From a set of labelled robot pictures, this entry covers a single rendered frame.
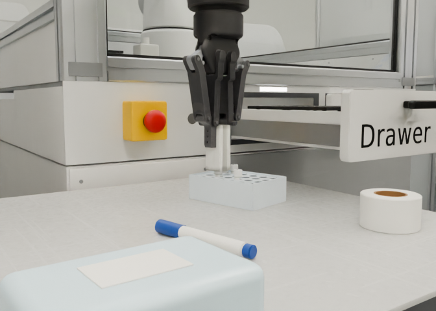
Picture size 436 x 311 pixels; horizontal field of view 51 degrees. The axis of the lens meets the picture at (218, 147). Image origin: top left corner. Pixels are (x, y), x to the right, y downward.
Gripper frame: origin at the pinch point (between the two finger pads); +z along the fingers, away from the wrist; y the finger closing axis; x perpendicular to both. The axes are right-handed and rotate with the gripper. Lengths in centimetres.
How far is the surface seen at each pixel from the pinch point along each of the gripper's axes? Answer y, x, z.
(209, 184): 3.2, 1.1, 5.2
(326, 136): -14.8, 10.5, -1.5
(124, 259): 34.6, 21.9, 3.5
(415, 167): -224, -42, 31
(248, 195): 3.2, 8.5, 5.9
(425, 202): -222, -35, 51
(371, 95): -16.5, 17.1, -8.1
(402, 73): -81, -1, -15
